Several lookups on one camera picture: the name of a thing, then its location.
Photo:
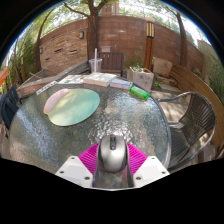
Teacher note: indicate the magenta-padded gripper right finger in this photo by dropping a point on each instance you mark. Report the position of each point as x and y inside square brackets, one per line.
[150, 170]

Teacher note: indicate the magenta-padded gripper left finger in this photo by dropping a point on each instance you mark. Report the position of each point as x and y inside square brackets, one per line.
[75, 170]

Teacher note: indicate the grey and black computer mouse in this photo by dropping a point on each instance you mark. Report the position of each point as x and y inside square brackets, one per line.
[112, 155]

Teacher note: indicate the round green mouse pad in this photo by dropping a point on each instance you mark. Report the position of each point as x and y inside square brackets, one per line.
[75, 108]

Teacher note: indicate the dark wicker metal chair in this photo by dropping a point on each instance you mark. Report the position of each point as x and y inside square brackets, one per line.
[193, 120]

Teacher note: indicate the small green box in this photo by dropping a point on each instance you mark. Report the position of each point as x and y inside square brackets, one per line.
[139, 92]

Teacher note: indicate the white number plate sign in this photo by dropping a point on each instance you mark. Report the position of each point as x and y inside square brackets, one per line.
[46, 88]

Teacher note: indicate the colourful open magazine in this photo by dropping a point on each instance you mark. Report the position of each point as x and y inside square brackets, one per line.
[71, 79]

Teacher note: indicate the thin blue and white booklet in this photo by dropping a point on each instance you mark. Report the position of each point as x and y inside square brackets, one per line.
[120, 84]

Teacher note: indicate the concrete planter with plant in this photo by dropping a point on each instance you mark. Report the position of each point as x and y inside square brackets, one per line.
[141, 79]

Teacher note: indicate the black folding chair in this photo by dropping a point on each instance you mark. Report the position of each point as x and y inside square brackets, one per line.
[9, 106]

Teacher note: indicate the thick open white book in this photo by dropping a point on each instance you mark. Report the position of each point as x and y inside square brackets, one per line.
[100, 79]

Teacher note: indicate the raised stone garden bed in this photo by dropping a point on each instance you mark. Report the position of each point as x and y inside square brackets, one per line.
[40, 80]

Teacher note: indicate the curved wooden bench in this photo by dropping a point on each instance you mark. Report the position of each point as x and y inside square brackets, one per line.
[196, 85]

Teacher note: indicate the tan stone block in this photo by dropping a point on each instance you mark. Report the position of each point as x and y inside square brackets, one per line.
[162, 67]

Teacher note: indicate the clear plastic cup with straw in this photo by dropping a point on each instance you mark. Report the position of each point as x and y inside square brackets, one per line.
[95, 66]

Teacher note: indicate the dark wooden slatted chair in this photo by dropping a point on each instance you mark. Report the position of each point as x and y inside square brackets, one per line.
[112, 61]

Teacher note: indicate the slim straight tree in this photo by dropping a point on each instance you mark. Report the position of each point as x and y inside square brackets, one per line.
[182, 43]

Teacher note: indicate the thin leaning tree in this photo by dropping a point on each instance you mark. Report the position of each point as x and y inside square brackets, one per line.
[39, 43]

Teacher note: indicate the forked brown tree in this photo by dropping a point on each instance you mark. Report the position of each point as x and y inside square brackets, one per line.
[93, 33]

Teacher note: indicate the small wall lamp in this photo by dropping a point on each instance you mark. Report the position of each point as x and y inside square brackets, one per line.
[41, 50]

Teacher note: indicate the grey wall utility box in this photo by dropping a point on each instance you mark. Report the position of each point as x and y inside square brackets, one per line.
[105, 49]

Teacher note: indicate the wooden garden lamp post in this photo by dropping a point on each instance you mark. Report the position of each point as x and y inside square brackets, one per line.
[149, 43]

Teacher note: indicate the large wall lamp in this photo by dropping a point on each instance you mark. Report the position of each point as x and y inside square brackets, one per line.
[81, 35]

